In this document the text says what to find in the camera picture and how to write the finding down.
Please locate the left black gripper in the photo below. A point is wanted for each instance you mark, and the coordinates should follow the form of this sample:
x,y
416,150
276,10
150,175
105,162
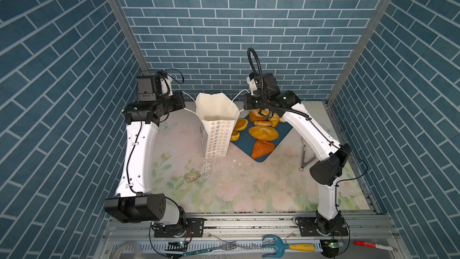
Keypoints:
x,y
178,99

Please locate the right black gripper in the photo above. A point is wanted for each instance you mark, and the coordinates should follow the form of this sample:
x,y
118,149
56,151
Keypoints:
x,y
247,99

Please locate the red white marker pen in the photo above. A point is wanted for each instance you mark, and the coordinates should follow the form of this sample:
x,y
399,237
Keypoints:
x,y
375,246

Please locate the aluminium rail frame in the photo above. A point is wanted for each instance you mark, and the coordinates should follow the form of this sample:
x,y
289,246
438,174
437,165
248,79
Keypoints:
x,y
245,226

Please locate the croissant bread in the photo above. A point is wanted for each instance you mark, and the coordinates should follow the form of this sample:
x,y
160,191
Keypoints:
x,y
275,119

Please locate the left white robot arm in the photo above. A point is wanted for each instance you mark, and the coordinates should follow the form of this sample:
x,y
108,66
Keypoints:
x,y
135,200

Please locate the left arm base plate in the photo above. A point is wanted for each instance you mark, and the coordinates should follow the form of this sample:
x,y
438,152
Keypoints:
x,y
190,227

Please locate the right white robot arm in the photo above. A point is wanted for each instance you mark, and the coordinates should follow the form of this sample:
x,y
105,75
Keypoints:
x,y
331,155

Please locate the large oval seeded bread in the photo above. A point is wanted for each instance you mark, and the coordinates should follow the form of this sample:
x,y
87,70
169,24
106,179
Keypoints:
x,y
263,133

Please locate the teal fork tool yellow handle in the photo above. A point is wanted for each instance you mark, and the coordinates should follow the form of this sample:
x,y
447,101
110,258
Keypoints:
x,y
279,246

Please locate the white printed paper bag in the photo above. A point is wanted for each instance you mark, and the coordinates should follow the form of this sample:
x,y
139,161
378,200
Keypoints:
x,y
217,115

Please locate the metal fork green handle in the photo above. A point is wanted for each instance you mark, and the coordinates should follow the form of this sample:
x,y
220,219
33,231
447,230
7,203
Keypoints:
x,y
223,247

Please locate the large round twisted bread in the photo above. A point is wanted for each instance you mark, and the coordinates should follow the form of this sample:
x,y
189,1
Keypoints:
x,y
255,116

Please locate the round egg tart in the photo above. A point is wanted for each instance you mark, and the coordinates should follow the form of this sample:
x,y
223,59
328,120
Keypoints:
x,y
241,124
235,135

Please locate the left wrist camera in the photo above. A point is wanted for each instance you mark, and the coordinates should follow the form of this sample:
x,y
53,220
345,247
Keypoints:
x,y
149,88

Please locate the orange triangular bread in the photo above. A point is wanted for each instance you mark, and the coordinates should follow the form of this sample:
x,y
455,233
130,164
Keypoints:
x,y
262,148

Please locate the dark blue tray mat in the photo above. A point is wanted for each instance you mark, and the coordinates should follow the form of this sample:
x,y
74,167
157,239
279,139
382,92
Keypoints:
x,y
246,142

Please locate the small oblong bread roll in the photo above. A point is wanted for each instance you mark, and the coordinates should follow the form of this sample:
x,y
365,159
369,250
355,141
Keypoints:
x,y
263,123

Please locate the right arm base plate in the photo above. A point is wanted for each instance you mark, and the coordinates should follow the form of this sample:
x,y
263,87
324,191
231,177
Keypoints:
x,y
312,226

